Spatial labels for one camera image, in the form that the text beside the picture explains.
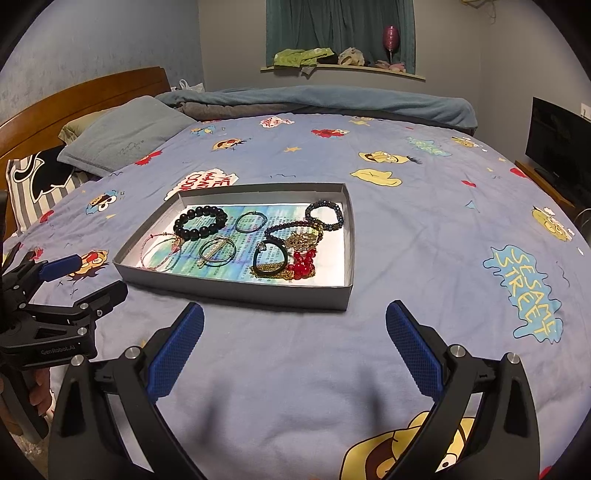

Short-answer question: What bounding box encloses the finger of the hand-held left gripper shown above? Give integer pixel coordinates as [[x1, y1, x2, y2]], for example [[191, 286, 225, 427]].
[[4, 254, 82, 308], [25, 281, 129, 335]]

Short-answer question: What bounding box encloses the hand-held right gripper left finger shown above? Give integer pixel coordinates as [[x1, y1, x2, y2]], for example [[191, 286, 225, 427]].
[[47, 302, 206, 480]]

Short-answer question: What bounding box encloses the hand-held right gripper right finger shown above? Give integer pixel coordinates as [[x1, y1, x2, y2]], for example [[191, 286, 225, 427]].
[[385, 300, 541, 480]]

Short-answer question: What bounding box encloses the shallow grey cardboard box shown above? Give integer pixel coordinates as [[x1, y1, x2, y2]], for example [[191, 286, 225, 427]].
[[112, 182, 356, 311]]

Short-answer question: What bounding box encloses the silver bangle with bar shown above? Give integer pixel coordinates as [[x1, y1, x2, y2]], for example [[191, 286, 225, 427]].
[[198, 236, 237, 267]]

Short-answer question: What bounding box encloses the black gold bangle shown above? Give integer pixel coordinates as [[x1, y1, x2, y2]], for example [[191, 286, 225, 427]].
[[250, 241, 291, 278]]

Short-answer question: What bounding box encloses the thin grey ring bangle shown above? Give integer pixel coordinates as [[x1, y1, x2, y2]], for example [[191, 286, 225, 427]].
[[235, 211, 269, 233]]

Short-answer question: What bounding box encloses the blue beaded bracelet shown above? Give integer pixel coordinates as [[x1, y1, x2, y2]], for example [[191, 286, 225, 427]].
[[305, 199, 345, 230]]

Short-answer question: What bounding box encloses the person's left hand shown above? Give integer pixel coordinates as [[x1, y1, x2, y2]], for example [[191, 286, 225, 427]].
[[28, 368, 58, 417]]

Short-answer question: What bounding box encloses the striped black white pillow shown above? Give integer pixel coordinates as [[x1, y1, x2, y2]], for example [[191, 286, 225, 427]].
[[6, 150, 88, 232]]

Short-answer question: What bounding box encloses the printed teal paper liner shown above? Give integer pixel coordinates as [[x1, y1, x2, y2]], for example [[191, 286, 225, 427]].
[[139, 199, 347, 289]]

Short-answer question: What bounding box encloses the blue cartoon printed bedspread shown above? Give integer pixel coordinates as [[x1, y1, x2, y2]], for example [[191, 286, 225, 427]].
[[0, 108, 591, 480]]

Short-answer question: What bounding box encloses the yellowish pillow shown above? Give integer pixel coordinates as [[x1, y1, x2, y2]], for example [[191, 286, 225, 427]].
[[60, 110, 114, 141]]

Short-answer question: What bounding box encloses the grey pillow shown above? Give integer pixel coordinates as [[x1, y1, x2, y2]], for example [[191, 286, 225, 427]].
[[58, 95, 197, 177]]

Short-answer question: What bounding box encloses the wooden headboard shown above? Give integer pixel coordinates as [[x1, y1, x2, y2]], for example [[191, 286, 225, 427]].
[[0, 67, 171, 185]]

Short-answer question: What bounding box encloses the wooden television stand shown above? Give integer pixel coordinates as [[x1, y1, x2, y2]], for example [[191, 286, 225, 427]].
[[515, 159, 577, 208]]

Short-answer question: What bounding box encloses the folded grey blanket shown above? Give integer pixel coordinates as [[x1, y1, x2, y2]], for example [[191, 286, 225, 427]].
[[178, 102, 296, 121]]

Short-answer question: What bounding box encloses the black television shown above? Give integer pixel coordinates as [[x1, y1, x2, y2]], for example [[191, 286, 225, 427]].
[[525, 97, 591, 192]]

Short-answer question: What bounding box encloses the folded blue blanket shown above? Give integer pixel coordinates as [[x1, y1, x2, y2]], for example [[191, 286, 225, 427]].
[[154, 84, 478, 134]]

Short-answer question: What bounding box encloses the curved wooden window shelf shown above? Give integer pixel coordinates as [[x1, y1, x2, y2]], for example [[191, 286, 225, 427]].
[[260, 62, 426, 83]]

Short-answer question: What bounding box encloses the green cloth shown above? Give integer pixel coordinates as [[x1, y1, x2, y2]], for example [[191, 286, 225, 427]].
[[273, 47, 335, 68]]

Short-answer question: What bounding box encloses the green curtain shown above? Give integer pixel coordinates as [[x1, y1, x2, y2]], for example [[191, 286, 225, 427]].
[[265, 0, 416, 75]]

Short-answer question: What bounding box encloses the pink cord bracelet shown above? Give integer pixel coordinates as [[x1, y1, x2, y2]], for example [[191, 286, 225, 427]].
[[140, 231, 183, 271]]

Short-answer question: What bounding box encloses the black bead bracelet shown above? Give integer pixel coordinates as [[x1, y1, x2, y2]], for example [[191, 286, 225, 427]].
[[173, 205, 229, 241]]

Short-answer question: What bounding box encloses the red bead gold chain bracelet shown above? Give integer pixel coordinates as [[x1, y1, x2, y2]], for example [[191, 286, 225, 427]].
[[284, 232, 324, 281]]

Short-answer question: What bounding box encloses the dark purple bead bracelet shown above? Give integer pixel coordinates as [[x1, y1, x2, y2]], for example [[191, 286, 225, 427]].
[[263, 220, 324, 245]]

